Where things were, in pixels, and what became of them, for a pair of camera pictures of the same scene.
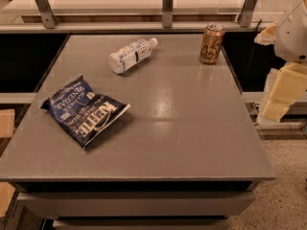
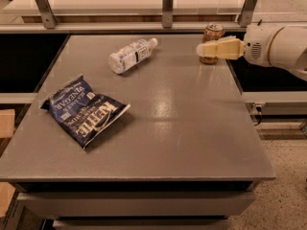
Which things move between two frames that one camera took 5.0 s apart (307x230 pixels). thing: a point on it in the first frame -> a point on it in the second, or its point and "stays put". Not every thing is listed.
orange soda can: (212, 43) stays put
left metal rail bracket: (48, 16) stays put
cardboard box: (7, 123) stays put
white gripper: (294, 33) -> (256, 44)
